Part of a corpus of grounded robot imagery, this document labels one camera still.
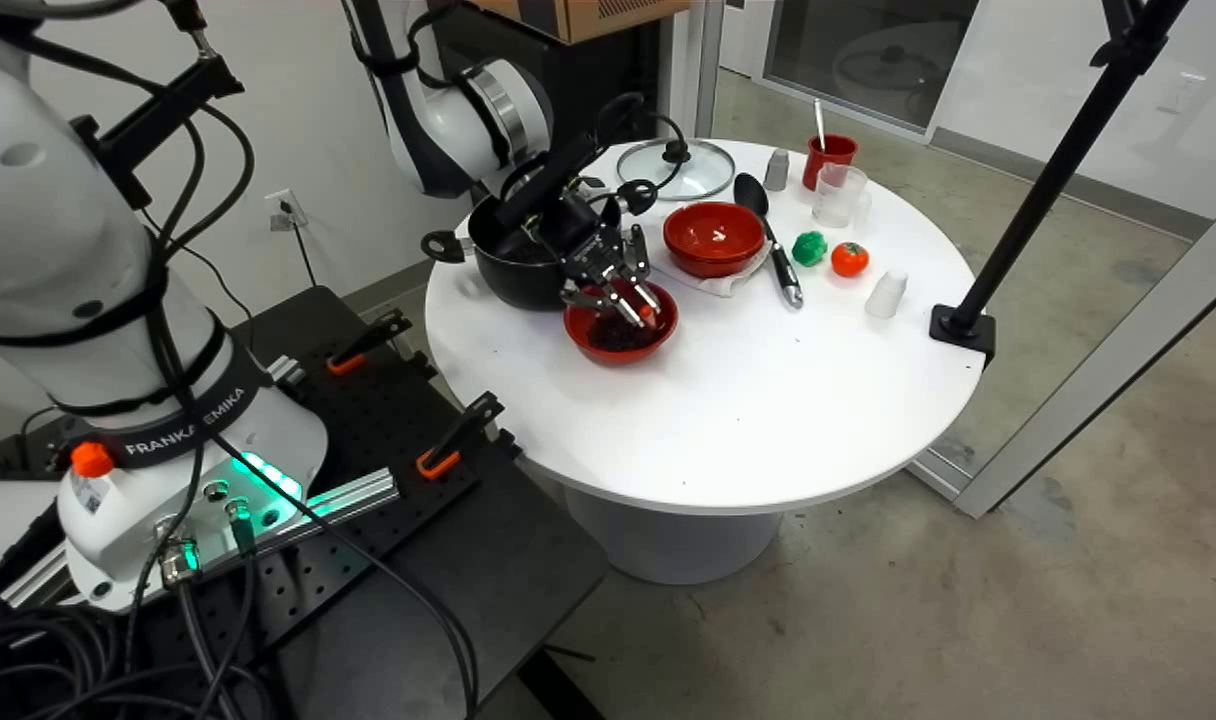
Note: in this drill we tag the red mug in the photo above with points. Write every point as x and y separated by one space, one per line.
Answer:
826 155

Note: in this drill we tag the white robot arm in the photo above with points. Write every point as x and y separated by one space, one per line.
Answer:
187 449

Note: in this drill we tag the black camera stand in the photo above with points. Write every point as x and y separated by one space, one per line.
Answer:
1139 33

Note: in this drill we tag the white round table pedestal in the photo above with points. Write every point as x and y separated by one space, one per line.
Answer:
672 550

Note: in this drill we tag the black cooking pot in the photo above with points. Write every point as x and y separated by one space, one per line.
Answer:
512 267

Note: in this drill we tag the glass pot lid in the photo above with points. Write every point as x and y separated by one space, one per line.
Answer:
683 169

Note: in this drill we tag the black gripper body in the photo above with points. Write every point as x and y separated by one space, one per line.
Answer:
580 232

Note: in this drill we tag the red bowl with beans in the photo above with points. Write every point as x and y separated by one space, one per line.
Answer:
614 340

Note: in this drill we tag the cardboard box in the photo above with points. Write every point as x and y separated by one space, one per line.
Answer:
577 22

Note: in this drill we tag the green toy ball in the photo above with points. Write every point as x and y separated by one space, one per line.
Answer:
810 251

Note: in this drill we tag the grey pepper shaker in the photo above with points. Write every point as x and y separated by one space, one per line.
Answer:
778 169

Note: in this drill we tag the clear measuring cup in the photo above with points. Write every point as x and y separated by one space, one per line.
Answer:
842 194

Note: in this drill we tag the black ladle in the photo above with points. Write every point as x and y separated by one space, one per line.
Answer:
749 194

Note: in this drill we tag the red empty bowl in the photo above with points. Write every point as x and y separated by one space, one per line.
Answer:
712 239

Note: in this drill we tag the black perforated robot base table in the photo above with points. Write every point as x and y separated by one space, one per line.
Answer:
414 610

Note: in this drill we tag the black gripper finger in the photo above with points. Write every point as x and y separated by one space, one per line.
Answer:
609 300
644 296

